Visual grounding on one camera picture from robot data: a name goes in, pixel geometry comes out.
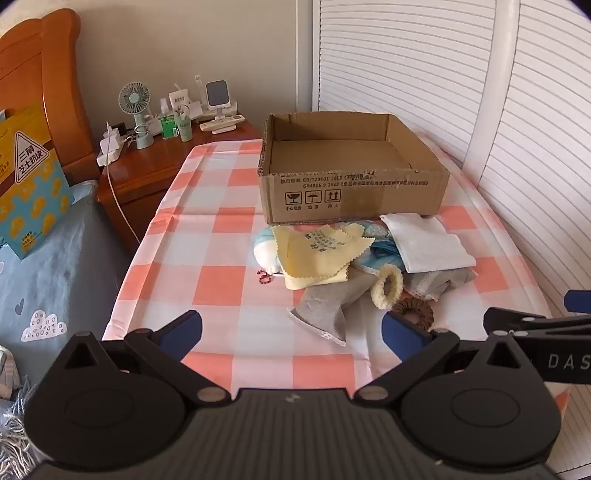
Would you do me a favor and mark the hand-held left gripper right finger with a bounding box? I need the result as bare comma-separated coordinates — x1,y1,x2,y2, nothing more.
355,311,525,408

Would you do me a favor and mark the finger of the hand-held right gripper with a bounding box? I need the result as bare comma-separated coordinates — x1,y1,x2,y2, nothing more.
564,290,591,315
483,307,591,343

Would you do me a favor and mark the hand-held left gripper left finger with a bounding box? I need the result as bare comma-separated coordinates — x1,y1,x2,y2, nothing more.
62,310,230,408

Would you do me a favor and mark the brown hair scrunchie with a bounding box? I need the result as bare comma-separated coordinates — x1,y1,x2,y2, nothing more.
397,298,435,332

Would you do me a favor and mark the cream fluffy hair scrunchie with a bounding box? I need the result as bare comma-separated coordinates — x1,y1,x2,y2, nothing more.
370,266,404,311

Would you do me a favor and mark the blue face mask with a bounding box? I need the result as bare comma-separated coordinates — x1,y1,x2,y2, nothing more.
355,237,402,278

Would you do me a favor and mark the grey sock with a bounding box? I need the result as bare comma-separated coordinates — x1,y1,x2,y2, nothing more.
287,272,384,347

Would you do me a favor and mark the yellow cleaning cloth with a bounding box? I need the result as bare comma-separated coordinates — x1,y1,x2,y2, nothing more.
270,223,374,291

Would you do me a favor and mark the brown cardboard box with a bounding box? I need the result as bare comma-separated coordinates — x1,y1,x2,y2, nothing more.
257,112,451,227

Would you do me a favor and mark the pink checked tablecloth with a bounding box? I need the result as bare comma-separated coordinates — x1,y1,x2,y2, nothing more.
102,137,573,407

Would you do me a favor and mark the grey lace-trimmed cloth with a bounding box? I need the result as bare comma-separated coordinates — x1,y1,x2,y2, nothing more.
402,268,478,303

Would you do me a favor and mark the white folded cloth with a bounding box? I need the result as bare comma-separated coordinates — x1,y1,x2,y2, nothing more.
379,213,477,273

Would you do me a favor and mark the blue patterned cloth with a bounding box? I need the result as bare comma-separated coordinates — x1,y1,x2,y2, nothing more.
358,220,393,241

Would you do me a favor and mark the light blue plush toy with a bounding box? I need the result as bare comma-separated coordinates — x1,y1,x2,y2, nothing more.
253,226,282,277

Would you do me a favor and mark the blue cloud print bed sheet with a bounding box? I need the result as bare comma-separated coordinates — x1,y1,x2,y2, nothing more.
0,180,132,402

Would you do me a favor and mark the white louvred wardrobe door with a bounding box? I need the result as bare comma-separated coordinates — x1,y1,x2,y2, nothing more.
313,0,502,160
462,0,591,476

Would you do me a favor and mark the wooden nightstand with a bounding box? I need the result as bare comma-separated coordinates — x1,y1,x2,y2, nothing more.
95,117,264,254

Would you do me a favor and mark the silver fringed fabric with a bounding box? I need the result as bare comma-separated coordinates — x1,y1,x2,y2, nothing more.
0,344,47,480

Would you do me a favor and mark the white power strip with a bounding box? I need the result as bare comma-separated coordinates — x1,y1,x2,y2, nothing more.
97,131,132,166

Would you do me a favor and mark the yellow and blue paper bag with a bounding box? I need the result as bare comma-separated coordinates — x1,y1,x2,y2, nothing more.
0,102,75,259

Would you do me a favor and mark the white card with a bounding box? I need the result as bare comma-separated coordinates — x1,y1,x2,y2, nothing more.
168,90,190,116

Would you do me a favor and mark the green desk fan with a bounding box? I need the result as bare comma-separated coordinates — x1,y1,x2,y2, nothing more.
119,82,153,149

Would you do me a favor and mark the wooden headboard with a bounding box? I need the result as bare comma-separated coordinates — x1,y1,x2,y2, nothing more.
0,8,100,181

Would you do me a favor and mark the white charging cable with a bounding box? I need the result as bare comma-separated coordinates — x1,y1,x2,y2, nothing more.
104,164,141,245

